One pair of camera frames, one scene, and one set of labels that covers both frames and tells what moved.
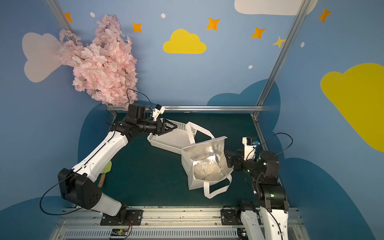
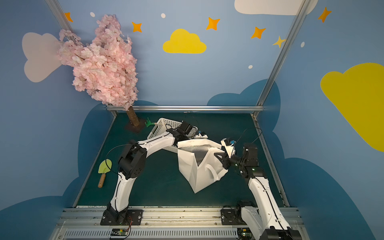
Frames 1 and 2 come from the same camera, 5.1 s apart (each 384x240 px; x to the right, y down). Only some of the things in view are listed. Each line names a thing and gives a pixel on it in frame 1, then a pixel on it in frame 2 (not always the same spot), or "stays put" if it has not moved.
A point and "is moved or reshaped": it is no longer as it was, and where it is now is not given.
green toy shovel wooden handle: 107,168 stays put
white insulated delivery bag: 206,162 is moved or reshaped
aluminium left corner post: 59,15 stays put
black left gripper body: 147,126 to 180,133
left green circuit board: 119,232 stays put
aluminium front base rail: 184,224 stays put
